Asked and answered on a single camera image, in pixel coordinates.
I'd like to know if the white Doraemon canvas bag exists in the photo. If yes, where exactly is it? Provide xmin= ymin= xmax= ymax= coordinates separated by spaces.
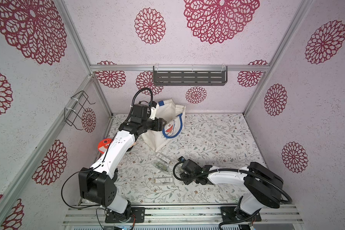
xmin=141 ymin=99 xmax=186 ymax=152

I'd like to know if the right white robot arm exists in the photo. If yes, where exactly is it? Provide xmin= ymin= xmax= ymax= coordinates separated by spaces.
xmin=172 ymin=160 xmax=291 ymax=215

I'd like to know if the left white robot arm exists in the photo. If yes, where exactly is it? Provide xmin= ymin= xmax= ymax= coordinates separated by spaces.
xmin=78 ymin=118 xmax=166 ymax=215

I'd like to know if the clear compass set white label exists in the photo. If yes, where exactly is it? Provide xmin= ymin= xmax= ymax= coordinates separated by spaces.
xmin=156 ymin=153 xmax=173 ymax=165

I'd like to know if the clear compass set front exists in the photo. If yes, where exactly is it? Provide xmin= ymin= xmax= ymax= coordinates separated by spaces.
xmin=152 ymin=177 xmax=173 ymax=185

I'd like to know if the clear compass set green label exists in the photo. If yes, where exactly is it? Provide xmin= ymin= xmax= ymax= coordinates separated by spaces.
xmin=153 ymin=161 xmax=170 ymax=173

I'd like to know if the red monster plush toy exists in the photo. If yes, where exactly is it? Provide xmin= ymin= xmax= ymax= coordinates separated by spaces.
xmin=98 ymin=138 xmax=113 ymax=154

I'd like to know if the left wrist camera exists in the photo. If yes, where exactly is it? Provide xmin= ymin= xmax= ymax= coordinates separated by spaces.
xmin=131 ymin=103 xmax=151 ymax=120

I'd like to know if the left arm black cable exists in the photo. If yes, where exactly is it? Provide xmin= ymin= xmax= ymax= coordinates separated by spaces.
xmin=130 ymin=87 xmax=154 ymax=116

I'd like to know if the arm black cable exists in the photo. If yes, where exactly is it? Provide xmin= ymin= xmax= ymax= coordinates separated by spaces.
xmin=173 ymin=160 xmax=293 ymax=205
xmin=130 ymin=87 xmax=154 ymax=116

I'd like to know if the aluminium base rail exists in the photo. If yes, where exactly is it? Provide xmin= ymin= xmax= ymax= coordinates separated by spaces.
xmin=61 ymin=204 xmax=303 ymax=227

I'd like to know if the black wire wall rack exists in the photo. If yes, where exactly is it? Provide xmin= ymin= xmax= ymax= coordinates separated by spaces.
xmin=63 ymin=91 xmax=96 ymax=133

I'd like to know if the grey wall shelf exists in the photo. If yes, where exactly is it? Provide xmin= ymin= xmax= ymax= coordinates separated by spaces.
xmin=152 ymin=66 xmax=228 ymax=86

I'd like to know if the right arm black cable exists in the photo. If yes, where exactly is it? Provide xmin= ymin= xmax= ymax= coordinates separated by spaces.
xmin=173 ymin=160 xmax=293 ymax=205

